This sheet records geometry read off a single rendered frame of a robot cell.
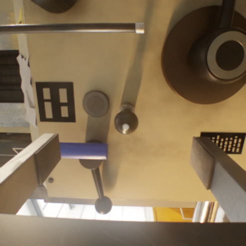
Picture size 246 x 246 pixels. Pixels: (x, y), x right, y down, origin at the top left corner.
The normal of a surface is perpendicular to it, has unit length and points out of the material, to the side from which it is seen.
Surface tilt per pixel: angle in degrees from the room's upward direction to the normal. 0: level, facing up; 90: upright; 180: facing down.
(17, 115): 90
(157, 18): 90
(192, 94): 90
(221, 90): 90
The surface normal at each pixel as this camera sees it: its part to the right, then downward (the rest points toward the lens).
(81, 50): -0.04, 0.29
